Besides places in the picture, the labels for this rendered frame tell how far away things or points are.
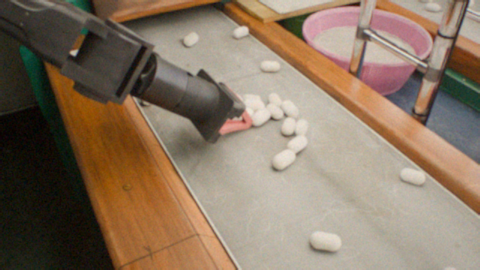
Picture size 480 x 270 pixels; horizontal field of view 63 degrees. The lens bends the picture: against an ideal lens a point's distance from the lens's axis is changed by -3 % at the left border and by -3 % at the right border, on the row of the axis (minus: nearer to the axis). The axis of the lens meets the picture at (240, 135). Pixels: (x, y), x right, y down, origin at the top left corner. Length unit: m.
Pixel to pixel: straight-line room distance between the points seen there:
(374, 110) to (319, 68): 0.14
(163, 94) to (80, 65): 0.10
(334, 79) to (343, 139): 0.13
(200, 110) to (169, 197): 0.12
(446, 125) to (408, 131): 0.21
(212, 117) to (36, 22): 0.24
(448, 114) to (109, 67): 0.64
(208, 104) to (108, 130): 0.17
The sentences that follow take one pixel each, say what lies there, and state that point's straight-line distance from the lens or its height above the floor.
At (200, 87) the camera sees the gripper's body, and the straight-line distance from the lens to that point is 0.52.
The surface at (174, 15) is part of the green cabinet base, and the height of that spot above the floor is 0.74.
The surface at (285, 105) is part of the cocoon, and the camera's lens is 0.65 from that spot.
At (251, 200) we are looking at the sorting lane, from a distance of 0.52.
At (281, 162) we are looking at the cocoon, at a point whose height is 0.76.
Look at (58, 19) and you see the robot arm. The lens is 0.44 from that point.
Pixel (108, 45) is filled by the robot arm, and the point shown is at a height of 0.94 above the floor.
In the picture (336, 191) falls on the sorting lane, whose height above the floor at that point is 0.74.
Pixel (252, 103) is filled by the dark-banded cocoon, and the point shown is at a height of 0.76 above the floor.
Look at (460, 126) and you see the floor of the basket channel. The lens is 0.85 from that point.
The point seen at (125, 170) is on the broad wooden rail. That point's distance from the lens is 0.54.
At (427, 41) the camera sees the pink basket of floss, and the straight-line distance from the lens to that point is 0.92.
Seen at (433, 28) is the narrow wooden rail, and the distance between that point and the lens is 0.98.
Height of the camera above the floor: 1.13
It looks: 40 degrees down
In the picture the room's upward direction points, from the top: straight up
